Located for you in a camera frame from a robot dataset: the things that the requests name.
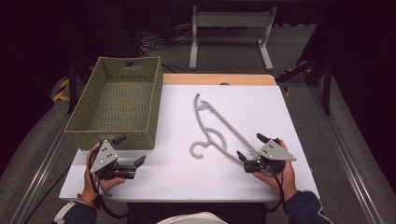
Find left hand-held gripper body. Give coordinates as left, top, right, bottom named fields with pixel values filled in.
left=89, top=139, right=138, bottom=181

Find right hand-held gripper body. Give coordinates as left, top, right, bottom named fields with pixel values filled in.
left=243, top=139, right=297, bottom=175

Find grey plastic clothes hanger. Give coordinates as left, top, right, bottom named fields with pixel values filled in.
left=189, top=92, right=262, bottom=166

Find green woven basket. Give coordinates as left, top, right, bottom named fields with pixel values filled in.
left=63, top=55, right=164, bottom=152

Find person's right hand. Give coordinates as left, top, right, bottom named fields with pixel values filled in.
left=253, top=139, right=299, bottom=202

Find person's left hand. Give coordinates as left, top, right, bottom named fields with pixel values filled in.
left=80, top=142, right=126, bottom=203

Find black metal stand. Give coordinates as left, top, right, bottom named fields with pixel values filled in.
left=66, top=57, right=96, bottom=115
left=276, top=8, right=333, bottom=116

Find yellow black hazard tape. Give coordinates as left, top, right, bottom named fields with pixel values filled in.
left=51, top=77, right=71, bottom=103

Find person's white clothing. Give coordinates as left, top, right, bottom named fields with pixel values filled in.
left=155, top=211, right=229, bottom=224

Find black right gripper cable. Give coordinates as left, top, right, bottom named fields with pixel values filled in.
left=265, top=165, right=285, bottom=214

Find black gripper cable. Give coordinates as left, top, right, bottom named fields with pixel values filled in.
left=265, top=165, right=285, bottom=214
left=88, top=146, right=131, bottom=220

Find orange wrist bracelet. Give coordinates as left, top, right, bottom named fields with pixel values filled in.
left=76, top=193, right=97, bottom=209

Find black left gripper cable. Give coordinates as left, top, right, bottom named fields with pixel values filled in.
left=88, top=146, right=131, bottom=220

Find aluminium floor rail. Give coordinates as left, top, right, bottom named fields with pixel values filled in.
left=307, top=85, right=389, bottom=224
left=8, top=113, right=71, bottom=224

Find black floor cables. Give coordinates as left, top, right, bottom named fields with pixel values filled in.
left=138, top=26, right=194, bottom=74

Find white metal desk frame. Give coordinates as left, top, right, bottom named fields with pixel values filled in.
left=189, top=4, right=278, bottom=72

